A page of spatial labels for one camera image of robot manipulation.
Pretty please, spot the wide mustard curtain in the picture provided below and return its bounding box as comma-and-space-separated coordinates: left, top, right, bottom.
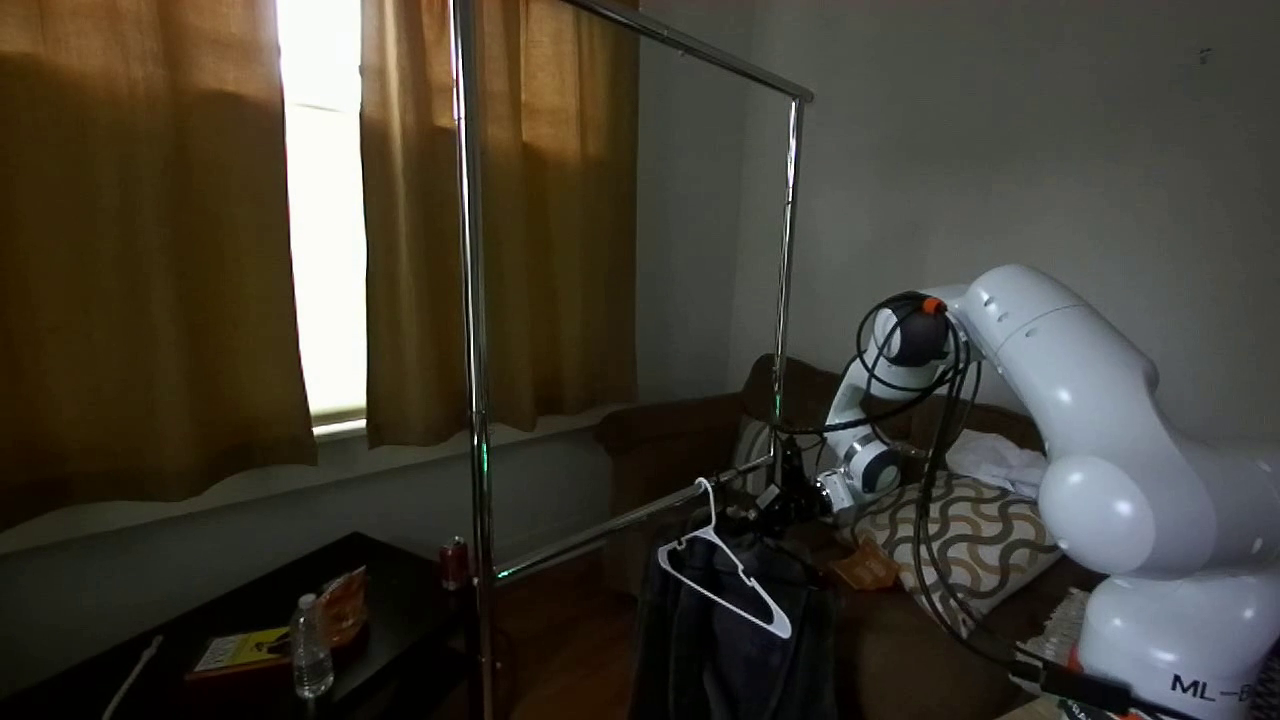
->
0, 0, 321, 532

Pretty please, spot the yellow flat box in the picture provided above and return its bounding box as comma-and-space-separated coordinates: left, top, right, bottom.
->
185, 623, 301, 691

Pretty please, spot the white flat strip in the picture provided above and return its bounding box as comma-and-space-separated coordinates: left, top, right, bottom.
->
95, 634, 168, 720

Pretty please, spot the clear plastic bottle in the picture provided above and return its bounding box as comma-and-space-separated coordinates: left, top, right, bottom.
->
289, 592, 340, 706

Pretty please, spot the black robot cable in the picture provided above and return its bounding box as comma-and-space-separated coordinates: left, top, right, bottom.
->
810, 290, 1164, 712

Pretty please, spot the brown sofa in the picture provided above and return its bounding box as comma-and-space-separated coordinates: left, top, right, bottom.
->
592, 352, 1134, 720

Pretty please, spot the white striped textured pillow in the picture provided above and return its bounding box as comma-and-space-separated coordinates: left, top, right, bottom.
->
728, 417, 854, 499

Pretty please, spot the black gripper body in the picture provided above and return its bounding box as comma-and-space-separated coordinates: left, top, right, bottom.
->
775, 453, 839, 532

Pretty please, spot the narrow mustard curtain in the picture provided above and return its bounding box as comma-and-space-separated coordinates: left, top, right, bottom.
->
354, 0, 645, 453

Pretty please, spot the black low table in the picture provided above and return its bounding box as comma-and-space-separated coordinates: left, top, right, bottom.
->
0, 532, 473, 720

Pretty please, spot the dark hanging garment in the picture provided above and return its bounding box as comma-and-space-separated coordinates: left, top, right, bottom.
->
625, 516, 851, 720

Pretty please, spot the red can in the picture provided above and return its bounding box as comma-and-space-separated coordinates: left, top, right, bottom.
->
436, 535, 474, 596

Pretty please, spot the white crumpled cloth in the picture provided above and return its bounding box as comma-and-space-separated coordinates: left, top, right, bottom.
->
938, 430, 1053, 499

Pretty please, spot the wavy patterned pillow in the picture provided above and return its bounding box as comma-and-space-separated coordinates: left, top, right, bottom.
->
851, 472, 1065, 642

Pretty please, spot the white plastic coat hanger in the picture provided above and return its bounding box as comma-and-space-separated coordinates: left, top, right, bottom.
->
651, 476, 796, 645

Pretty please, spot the bright window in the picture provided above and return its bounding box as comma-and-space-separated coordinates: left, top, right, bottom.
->
271, 0, 372, 431

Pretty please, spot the metal clothes rack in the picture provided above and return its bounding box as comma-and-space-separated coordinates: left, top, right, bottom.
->
443, 0, 820, 720

